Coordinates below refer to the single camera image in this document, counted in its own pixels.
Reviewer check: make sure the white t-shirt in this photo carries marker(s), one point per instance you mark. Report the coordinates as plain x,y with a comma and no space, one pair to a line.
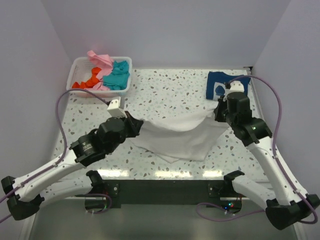
188,136

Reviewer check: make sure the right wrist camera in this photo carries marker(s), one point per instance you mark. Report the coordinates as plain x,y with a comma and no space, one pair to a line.
233,87

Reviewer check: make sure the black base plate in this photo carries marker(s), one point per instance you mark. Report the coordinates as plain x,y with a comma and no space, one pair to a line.
167,192

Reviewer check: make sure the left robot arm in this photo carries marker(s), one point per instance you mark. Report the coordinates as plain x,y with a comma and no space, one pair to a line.
25,195

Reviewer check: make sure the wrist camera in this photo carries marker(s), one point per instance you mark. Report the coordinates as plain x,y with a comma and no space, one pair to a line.
115,108
233,87

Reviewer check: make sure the teal t-shirt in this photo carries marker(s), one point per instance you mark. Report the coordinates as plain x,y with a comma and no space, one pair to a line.
118,79

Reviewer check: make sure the pink t-shirt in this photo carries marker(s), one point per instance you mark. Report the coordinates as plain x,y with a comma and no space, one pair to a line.
104,62

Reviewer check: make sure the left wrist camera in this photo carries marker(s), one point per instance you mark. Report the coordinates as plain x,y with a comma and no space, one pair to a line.
115,108

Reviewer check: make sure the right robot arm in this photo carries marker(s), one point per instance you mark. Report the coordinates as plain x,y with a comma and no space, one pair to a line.
287,202

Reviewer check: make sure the white plastic basket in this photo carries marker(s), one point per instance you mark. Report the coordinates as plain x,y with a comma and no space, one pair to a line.
81,71

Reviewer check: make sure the orange t-shirt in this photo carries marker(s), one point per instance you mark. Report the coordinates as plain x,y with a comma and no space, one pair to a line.
93,83

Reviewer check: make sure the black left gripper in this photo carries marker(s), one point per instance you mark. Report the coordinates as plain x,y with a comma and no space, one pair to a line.
135,124

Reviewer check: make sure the folded blue printed t-shirt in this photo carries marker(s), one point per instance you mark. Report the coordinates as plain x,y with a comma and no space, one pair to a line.
215,86

